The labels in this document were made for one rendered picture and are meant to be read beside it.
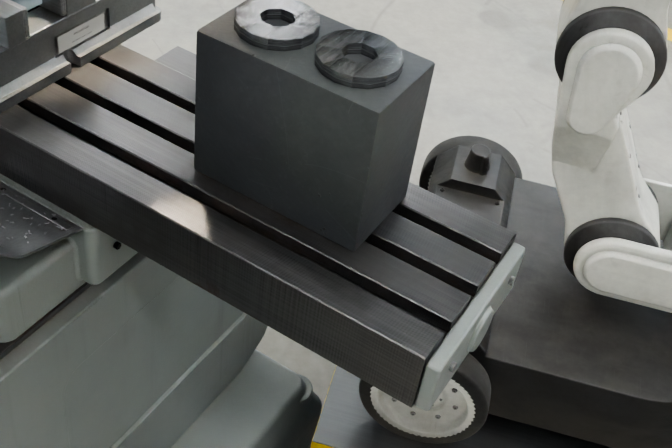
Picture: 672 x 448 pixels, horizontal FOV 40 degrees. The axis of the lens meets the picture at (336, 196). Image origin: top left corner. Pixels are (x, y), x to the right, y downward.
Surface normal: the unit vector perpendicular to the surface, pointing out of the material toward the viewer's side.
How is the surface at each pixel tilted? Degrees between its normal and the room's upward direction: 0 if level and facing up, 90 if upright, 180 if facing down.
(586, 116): 90
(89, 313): 90
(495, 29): 0
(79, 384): 90
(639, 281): 90
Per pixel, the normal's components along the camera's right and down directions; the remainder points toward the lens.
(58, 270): 0.84, 0.42
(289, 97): -0.52, 0.51
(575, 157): -0.29, 0.87
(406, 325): 0.11, -0.75
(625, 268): -0.25, 0.62
